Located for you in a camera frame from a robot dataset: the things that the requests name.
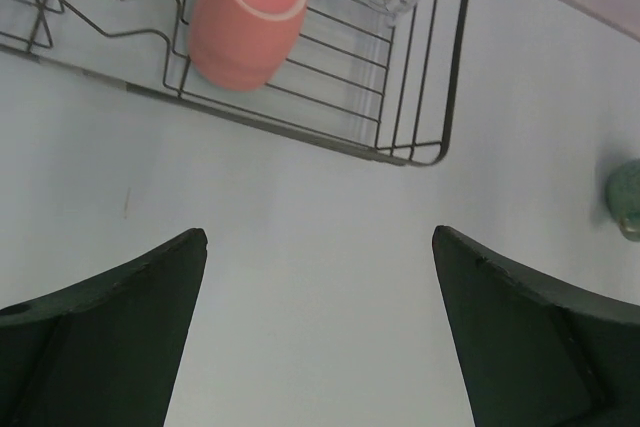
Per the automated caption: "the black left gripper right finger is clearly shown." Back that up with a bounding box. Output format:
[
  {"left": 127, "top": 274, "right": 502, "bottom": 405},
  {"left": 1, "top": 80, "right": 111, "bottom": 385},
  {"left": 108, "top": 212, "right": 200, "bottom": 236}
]
[{"left": 432, "top": 226, "right": 639, "bottom": 426}]

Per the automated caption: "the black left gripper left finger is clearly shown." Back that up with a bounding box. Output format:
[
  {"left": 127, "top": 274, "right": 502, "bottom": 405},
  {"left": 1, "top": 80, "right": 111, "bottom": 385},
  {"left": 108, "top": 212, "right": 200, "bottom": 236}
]
[{"left": 1, "top": 228, "right": 207, "bottom": 426}]

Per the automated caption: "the green speckled ceramic mug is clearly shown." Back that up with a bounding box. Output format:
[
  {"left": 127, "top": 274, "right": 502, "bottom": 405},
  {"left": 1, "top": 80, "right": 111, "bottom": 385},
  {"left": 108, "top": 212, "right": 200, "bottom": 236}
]
[{"left": 605, "top": 159, "right": 639, "bottom": 242}]

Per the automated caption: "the pink ceramic mug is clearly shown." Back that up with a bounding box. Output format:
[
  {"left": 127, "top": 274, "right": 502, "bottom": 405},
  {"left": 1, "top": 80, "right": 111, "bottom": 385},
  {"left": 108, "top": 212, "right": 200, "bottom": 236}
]
[{"left": 188, "top": 0, "right": 308, "bottom": 91}]

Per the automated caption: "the black wire dish rack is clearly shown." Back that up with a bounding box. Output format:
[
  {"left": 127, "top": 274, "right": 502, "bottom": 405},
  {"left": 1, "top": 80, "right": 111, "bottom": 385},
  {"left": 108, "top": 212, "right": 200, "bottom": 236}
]
[{"left": 1, "top": 0, "right": 469, "bottom": 167}]

